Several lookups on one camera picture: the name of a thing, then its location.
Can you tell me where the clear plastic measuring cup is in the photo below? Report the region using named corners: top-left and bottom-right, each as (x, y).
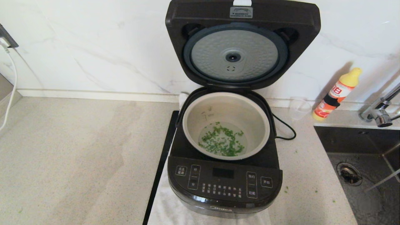
top-left (288, 97), bottom-right (312, 121)

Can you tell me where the black flat strip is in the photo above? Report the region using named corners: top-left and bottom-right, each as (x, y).
top-left (142, 110), bottom-right (180, 225)

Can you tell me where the chrome faucet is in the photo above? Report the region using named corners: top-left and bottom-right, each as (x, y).
top-left (358, 82), bottom-right (400, 128)

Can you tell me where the black power cable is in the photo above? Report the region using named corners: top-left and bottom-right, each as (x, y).
top-left (272, 113), bottom-right (296, 140)

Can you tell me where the metal sink drain strainer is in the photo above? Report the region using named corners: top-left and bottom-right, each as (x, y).
top-left (337, 162), bottom-right (363, 187)

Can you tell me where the white cloth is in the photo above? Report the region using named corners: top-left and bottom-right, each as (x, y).
top-left (147, 92), bottom-right (272, 225)

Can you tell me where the white power cable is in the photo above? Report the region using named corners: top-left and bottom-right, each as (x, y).
top-left (0, 37), bottom-right (18, 132)

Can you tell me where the black rice cooker lid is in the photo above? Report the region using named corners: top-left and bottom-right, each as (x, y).
top-left (165, 0), bottom-right (322, 91)

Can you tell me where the grey rice cooker inner pot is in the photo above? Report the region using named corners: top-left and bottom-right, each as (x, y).
top-left (182, 92), bottom-right (270, 161)

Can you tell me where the black Midea rice cooker body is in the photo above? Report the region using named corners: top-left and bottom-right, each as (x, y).
top-left (167, 87), bottom-right (283, 219)

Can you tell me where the grey wall socket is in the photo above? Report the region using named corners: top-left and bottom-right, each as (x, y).
top-left (0, 24), bottom-right (19, 49)

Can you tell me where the orange yellow detergent bottle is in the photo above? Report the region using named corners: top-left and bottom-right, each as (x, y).
top-left (312, 67), bottom-right (363, 122)

